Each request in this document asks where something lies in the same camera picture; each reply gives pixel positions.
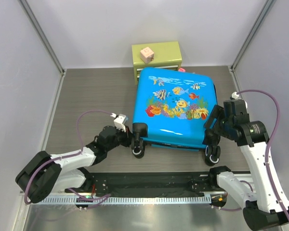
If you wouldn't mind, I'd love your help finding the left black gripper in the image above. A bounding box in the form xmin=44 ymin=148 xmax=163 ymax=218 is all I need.
xmin=105 ymin=124 xmax=137 ymax=152

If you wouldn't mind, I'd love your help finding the blue fish-print suitcase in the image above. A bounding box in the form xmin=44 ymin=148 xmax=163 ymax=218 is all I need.
xmin=131 ymin=67 xmax=221 ymax=166

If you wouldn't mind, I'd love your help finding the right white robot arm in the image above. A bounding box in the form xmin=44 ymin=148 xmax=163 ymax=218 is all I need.
xmin=204 ymin=100 xmax=289 ymax=231

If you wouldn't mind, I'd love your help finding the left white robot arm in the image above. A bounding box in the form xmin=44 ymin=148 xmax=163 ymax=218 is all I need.
xmin=15 ymin=126 xmax=134 ymax=205

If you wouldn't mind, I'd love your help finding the green drawer cabinet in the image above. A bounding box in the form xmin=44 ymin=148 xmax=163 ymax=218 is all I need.
xmin=131 ymin=41 xmax=182 ymax=85

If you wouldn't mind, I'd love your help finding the pink cube on cabinet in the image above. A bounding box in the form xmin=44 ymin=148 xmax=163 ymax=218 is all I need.
xmin=140 ymin=47 xmax=155 ymax=64

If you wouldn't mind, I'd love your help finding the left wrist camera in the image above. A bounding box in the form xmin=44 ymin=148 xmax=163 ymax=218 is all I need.
xmin=111 ymin=113 xmax=128 ymax=132

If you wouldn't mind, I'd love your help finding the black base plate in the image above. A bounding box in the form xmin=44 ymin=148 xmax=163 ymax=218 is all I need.
xmin=74 ymin=172 xmax=228 ymax=207

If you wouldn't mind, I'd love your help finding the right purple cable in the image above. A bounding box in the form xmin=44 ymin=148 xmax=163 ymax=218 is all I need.
xmin=210 ymin=89 xmax=289 ymax=231

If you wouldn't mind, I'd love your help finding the aluminium rail frame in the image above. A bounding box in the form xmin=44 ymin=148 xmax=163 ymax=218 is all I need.
xmin=35 ymin=180 xmax=229 ymax=207

